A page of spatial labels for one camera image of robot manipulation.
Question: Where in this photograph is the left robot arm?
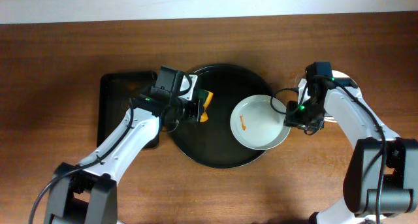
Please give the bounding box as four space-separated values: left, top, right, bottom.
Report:
42 72 213 223

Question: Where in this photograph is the green yellow sponge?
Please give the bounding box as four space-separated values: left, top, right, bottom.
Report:
200 90 213 123

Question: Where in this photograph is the rectangular black tray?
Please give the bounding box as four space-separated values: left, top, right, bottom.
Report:
97 71 157 147

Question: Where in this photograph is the white pink plate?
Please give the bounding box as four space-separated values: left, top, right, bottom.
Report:
296 71 350 123

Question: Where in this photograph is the pale green plate top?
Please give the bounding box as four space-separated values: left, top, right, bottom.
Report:
230 95 290 150

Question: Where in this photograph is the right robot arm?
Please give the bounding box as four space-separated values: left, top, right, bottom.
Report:
285 74 417 223

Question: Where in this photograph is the round black tray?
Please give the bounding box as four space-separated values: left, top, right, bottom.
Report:
169 63 272 168

